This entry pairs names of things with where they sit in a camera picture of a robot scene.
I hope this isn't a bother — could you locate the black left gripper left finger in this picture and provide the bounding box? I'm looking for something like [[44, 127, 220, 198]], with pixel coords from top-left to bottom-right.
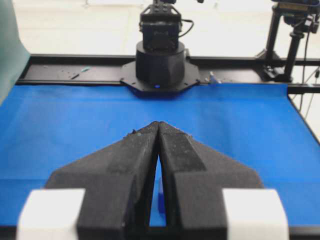
[[16, 121, 161, 240]]

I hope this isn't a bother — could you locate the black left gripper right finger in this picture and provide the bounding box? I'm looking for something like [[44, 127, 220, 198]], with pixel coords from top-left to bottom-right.
[[157, 121, 291, 240]]

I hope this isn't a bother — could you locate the black camera tripod stand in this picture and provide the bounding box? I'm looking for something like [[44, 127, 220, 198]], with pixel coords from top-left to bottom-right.
[[256, 0, 320, 83]]

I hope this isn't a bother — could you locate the blue block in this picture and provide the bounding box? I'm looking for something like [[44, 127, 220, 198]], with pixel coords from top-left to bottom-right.
[[157, 178, 166, 214]]

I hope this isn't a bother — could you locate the black table frame rail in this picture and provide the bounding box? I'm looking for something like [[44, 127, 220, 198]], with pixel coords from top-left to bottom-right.
[[17, 53, 320, 95]]

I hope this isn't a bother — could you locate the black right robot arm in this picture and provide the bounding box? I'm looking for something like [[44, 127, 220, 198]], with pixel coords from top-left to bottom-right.
[[120, 0, 200, 92]]

